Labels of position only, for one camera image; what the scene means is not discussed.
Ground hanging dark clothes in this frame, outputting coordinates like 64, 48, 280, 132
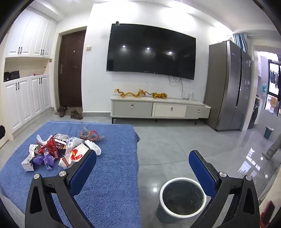
270, 66, 281, 90

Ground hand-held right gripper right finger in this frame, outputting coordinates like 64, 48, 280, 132
188, 150, 260, 228

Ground grey white television cabinet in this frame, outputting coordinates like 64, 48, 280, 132
110, 95, 211, 125

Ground grey double door refrigerator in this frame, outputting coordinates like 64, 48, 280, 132
204, 40, 252, 132

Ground purple plastic bag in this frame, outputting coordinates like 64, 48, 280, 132
33, 155, 55, 170

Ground blue curtain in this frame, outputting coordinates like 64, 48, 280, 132
232, 33, 248, 53

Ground washing machine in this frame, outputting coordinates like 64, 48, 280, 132
248, 99, 263, 130

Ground small green bin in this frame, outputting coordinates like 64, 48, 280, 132
264, 126, 274, 139

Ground dark brown door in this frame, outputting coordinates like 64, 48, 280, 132
59, 31, 86, 108

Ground black box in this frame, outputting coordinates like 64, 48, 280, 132
4, 71, 20, 82

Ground television cables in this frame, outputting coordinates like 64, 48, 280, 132
168, 76, 184, 99

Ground silver foil package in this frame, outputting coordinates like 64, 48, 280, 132
53, 133, 68, 145

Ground red feather toy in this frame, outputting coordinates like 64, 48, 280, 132
79, 129, 107, 141

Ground white plastic bag with label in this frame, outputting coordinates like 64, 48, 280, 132
66, 137, 83, 152

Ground black wall television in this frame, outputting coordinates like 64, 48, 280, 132
106, 23, 196, 80

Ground white tissue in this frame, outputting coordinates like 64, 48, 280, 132
84, 140, 102, 156

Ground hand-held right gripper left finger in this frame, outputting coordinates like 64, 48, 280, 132
25, 149, 97, 228

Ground white base cabinet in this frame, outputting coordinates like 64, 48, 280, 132
3, 74, 52, 141

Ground golden dragon ornament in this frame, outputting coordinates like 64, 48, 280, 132
134, 89, 152, 98
114, 89, 135, 98

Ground white round waste bin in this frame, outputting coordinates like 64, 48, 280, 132
159, 177, 207, 222

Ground white wall cabinet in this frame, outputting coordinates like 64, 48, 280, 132
5, 10, 58, 58

